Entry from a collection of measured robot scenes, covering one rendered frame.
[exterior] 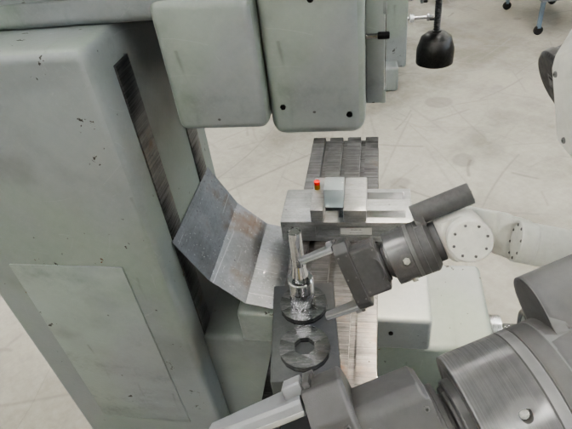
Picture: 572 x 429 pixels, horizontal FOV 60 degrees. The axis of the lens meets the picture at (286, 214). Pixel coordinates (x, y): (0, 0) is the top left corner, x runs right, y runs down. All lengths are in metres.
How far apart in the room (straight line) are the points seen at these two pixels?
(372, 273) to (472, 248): 0.16
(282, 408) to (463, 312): 1.22
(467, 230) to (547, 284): 0.47
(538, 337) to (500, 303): 2.20
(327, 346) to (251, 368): 0.68
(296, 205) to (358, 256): 0.61
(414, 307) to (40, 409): 1.70
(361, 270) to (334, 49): 0.40
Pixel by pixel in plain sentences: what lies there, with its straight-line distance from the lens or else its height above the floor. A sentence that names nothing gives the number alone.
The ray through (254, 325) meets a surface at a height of 0.78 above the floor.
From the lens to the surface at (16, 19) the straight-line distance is 1.13.
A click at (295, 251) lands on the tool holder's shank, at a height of 1.25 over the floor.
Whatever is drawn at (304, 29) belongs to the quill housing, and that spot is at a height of 1.53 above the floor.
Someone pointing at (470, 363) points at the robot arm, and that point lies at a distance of 0.29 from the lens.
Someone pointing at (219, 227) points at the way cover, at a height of 0.96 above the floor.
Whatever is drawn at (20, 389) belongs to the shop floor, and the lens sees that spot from 2.59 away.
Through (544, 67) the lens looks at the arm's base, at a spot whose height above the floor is 1.50.
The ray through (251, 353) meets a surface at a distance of 1.49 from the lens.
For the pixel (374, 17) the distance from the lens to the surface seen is 1.01.
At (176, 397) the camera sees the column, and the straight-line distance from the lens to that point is 1.64.
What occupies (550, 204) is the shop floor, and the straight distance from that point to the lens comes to 3.11.
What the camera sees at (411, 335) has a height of 0.77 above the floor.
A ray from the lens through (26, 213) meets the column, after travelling 1.24.
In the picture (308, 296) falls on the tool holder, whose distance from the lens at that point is 0.92.
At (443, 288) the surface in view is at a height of 0.71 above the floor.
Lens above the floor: 1.83
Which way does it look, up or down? 39 degrees down
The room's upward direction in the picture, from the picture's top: 8 degrees counter-clockwise
